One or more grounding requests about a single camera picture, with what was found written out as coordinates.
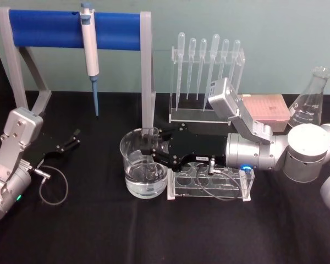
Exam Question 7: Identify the white and blue micropipette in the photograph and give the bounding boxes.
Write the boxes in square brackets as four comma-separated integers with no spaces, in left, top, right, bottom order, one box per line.
[80,2,101,118]

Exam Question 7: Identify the clear glass test tube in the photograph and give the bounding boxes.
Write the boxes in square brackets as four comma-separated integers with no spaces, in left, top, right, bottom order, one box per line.
[141,126,161,180]

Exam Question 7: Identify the clear acrylic test tube rack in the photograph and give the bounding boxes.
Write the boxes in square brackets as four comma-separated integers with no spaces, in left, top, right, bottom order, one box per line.
[167,161,256,202]

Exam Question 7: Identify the thin dark right gripper cable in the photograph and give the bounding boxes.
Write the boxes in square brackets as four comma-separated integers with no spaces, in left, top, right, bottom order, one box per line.
[195,155,247,201]

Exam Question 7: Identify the pink pipette tip box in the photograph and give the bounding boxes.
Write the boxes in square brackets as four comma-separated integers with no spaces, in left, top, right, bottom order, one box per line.
[241,93,291,133]

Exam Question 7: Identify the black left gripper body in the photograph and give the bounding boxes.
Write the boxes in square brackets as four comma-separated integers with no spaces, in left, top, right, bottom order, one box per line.
[30,132,67,169]

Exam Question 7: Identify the glass beaker with water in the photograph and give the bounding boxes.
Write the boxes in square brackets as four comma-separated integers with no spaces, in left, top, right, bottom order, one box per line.
[119,126,169,199]

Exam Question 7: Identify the clear plastic transfer pipette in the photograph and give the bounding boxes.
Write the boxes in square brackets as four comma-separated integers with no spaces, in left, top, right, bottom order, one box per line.
[174,31,186,112]
[228,40,242,84]
[202,33,221,113]
[185,37,197,100]
[195,38,208,101]
[218,38,230,82]

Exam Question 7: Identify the clear glass conical flask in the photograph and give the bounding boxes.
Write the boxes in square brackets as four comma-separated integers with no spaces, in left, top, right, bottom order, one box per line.
[287,65,330,129]

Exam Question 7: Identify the black table cloth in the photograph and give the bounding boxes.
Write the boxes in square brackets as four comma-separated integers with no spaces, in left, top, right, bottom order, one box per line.
[0,88,330,264]

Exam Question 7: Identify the grey stand with blue bar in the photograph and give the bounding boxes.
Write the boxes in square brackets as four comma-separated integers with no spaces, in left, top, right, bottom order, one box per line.
[0,6,157,130]

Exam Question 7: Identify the thin dark left gripper cable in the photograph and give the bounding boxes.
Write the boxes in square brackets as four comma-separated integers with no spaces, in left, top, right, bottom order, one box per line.
[30,164,70,206]

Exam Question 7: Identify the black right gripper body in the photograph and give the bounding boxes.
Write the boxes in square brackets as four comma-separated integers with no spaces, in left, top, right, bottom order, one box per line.
[166,128,229,167]

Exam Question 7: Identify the thin dark gripper cable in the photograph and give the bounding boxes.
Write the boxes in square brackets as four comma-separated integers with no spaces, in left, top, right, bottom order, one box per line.
[195,155,247,201]
[30,164,70,206]

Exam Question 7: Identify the clear acrylic pipette rack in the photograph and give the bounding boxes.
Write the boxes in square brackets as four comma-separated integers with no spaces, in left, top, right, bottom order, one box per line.
[168,45,247,126]

